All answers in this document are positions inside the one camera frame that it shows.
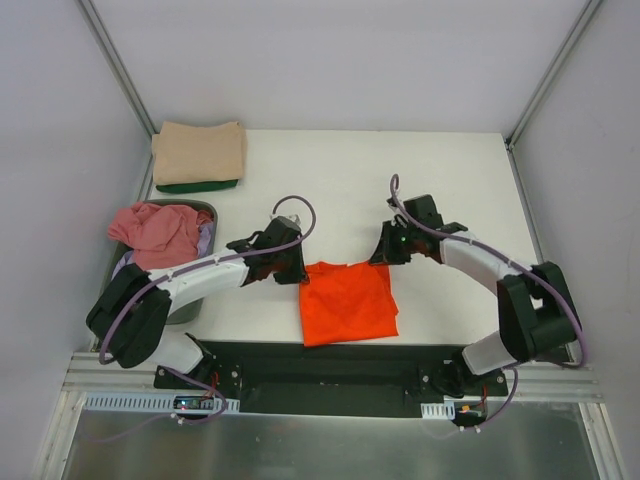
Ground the aluminium frame post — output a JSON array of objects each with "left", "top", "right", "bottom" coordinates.
[
  {"left": 75, "top": 0, "right": 156, "bottom": 137},
  {"left": 504, "top": 0, "right": 605, "bottom": 151}
]

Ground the grey laundry basket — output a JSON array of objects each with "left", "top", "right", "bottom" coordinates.
[{"left": 99, "top": 198, "right": 221, "bottom": 327}]

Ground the folded beige t shirt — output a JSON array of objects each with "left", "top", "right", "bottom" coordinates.
[{"left": 151, "top": 122, "right": 247, "bottom": 186}]

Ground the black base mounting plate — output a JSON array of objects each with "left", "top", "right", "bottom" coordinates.
[{"left": 153, "top": 340, "right": 521, "bottom": 418}]

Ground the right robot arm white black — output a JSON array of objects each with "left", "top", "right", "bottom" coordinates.
[{"left": 369, "top": 195, "right": 583, "bottom": 398}]

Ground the white cable duct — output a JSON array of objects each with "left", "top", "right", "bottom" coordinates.
[
  {"left": 84, "top": 392, "right": 240, "bottom": 415},
  {"left": 420, "top": 401, "right": 456, "bottom": 421}
]

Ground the pink crumpled t shirt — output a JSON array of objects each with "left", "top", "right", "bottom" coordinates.
[{"left": 107, "top": 202, "right": 214, "bottom": 270}]

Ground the aluminium front rail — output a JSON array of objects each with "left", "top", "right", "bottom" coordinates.
[{"left": 62, "top": 352, "right": 604, "bottom": 403}]

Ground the lavender crumpled t shirt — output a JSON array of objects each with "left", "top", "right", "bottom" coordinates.
[{"left": 111, "top": 222, "right": 214, "bottom": 278}]

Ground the right aluminium frame post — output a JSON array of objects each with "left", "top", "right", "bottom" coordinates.
[{"left": 504, "top": 0, "right": 605, "bottom": 151}]

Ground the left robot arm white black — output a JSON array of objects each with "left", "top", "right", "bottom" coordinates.
[{"left": 86, "top": 216, "right": 308, "bottom": 389}]

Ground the left aluminium frame post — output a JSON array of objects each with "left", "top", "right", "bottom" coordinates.
[{"left": 75, "top": 0, "right": 156, "bottom": 137}]

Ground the right white cable duct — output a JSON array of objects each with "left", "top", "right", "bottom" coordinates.
[{"left": 420, "top": 401, "right": 456, "bottom": 421}]

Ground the left white cable duct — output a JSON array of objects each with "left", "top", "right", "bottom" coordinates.
[{"left": 84, "top": 392, "right": 240, "bottom": 415}]

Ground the folded green t shirt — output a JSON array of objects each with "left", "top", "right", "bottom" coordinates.
[{"left": 156, "top": 179, "right": 239, "bottom": 195}]

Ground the orange t shirt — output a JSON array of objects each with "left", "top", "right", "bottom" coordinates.
[{"left": 299, "top": 262, "right": 399, "bottom": 347}]

